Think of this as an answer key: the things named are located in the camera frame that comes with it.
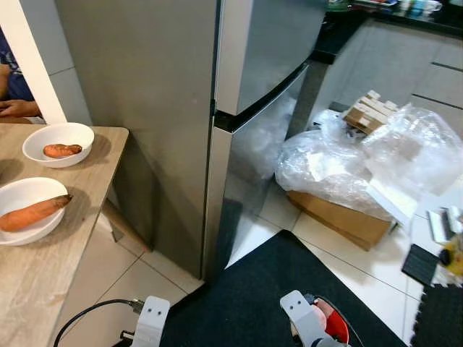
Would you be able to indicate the flat brown cardboard box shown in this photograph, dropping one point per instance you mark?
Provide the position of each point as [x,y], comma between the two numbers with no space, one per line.
[340,220]

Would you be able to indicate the steel fridge compartment door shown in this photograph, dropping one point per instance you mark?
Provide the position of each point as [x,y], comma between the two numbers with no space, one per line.
[246,166]

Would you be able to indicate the black floor mat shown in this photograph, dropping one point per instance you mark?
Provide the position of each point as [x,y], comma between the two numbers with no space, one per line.
[246,303]

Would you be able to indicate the pink food packet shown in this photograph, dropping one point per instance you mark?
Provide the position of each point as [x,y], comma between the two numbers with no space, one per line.
[318,316]

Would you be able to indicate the grey white device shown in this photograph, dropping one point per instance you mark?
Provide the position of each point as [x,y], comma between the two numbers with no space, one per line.
[438,224]

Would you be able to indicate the green container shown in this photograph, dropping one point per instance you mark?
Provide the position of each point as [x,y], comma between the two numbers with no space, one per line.
[338,5]

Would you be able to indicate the white oval bowl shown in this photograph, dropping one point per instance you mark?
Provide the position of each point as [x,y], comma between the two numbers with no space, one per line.
[22,189]

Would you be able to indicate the small sweet potato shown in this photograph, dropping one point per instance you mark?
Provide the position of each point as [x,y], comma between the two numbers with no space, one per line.
[61,150]

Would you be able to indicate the person in dark blue shirt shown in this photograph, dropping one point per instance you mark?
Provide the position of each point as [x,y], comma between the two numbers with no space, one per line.
[11,79]

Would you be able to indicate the red dish tray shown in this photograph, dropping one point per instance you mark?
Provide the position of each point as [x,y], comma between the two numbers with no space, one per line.
[376,3]

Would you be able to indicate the white round bowl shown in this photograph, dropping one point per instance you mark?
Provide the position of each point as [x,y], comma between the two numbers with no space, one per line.
[69,134]

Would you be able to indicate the person bare forearm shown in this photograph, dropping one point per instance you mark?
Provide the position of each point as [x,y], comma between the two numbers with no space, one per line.
[18,108]

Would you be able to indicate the grey kitchen cabinet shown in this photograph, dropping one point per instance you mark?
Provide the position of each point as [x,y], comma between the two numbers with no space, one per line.
[391,65]

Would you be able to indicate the stack of wooden slats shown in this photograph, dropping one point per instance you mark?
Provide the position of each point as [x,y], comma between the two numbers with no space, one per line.
[369,112]

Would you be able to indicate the orange carrot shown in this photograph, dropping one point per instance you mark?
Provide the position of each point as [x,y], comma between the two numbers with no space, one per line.
[32,213]

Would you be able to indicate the black kitchen counter top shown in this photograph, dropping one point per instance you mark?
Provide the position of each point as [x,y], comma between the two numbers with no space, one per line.
[340,32]

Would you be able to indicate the black square pad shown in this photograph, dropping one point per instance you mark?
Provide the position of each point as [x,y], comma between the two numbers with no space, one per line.
[419,264]

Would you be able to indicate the white mug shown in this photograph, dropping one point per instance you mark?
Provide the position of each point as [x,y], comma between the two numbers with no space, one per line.
[430,6]

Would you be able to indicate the red bowl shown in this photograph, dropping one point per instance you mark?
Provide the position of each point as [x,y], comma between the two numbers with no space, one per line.
[338,327]

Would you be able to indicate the white foam board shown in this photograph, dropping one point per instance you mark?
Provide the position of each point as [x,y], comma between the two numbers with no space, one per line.
[394,201]

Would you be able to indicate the black foam puzzle mat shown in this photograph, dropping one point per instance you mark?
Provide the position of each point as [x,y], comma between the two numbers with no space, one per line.
[441,318]

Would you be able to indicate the clear bubble wrap bundle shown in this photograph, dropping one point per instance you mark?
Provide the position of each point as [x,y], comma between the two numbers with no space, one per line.
[318,166]
[419,144]

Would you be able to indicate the light wooden table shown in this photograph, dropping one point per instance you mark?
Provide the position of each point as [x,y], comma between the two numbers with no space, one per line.
[65,253]

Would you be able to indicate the stainless steel fridge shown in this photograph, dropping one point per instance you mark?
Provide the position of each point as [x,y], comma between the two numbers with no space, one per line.
[145,108]

